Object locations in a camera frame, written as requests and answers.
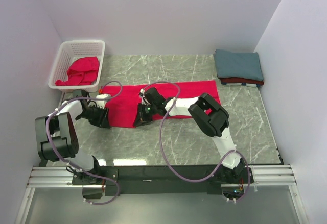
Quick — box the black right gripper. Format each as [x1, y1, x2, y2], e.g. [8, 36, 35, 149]
[133, 103, 157, 128]

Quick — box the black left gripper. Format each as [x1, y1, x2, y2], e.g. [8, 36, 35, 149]
[77, 104, 110, 129]

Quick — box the red t-shirt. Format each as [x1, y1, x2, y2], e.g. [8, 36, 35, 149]
[55, 57, 100, 86]
[102, 80, 221, 128]
[219, 77, 264, 88]

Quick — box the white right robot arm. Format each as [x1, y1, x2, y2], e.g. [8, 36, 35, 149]
[133, 88, 250, 184]

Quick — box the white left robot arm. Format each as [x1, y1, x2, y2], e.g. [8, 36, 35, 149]
[35, 89, 111, 184]

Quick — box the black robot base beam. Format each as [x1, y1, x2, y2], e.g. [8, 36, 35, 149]
[72, 166, 254, 196]

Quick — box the folded red t-shirt in stack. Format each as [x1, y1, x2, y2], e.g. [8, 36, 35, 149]
[219, 77, 264, 88]

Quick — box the red t-shirt in basket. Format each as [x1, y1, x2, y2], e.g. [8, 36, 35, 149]
[55, 57, 100, 86]

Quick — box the white plastic laundry basket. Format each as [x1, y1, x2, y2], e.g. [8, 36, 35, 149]
[48, 40, 105, 93]

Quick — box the folded teal t-shirt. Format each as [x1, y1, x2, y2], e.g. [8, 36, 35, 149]
[213, 49, 264, 81]

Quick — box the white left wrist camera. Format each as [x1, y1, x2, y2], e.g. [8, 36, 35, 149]
[95, 94, 111, 109]

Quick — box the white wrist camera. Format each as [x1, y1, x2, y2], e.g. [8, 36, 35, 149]
[95, 94, 111, 109]
[138, 88, 151, 105]

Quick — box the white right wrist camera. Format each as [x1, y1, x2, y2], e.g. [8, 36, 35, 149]
[138, 88, 151, 105]

